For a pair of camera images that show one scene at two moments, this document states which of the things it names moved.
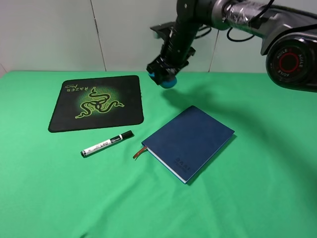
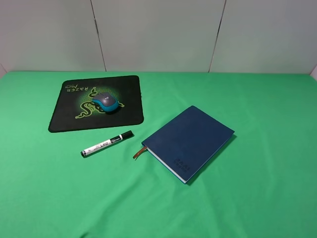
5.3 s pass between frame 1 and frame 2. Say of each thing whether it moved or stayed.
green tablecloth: stayed
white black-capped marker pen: stayed
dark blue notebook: stayed
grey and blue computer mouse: moved
